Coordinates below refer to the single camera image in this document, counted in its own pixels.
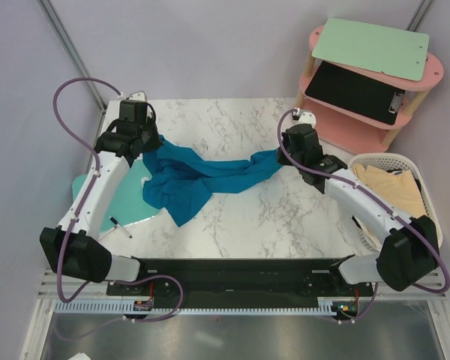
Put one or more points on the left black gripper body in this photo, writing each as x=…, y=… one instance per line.
x=151, y=138

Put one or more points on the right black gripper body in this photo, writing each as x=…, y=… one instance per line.
x=287, y=148

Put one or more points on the blue t shirt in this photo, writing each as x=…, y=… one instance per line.
x=182, y=182

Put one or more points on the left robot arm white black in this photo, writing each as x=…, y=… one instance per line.
x=72, y=247

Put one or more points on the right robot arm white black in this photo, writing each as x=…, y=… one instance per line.
x=409, y=256

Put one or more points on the pink three tier shelf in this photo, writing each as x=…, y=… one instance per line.
x=357, y=133

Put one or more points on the teal cutting board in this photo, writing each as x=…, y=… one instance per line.
x=131, y=202

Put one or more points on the black clipboard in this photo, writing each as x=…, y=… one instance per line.
x=351, y=91

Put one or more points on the beige t shirt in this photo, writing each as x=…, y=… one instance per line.
x=401, y=189

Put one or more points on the green board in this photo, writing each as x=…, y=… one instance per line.
x=391, y=51

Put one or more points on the white paper scrap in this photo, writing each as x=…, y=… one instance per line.
x=80, y=356

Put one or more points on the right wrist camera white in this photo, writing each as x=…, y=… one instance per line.
x=301, y=116

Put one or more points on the aluminium frame post left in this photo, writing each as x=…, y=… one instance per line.
x=67, y=43

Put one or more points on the aluminium frame post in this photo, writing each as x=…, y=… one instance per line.
x=419, y=15
x=67, y=43

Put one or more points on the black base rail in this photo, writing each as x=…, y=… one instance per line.
x=241, y=282

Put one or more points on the white cable duct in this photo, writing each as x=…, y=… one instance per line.
x=132, y=307

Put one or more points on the aluminium extrusion rail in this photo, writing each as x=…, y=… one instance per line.
x=48, y=288

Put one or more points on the aluminium frame post right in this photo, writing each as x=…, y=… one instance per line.
x=419, y=15

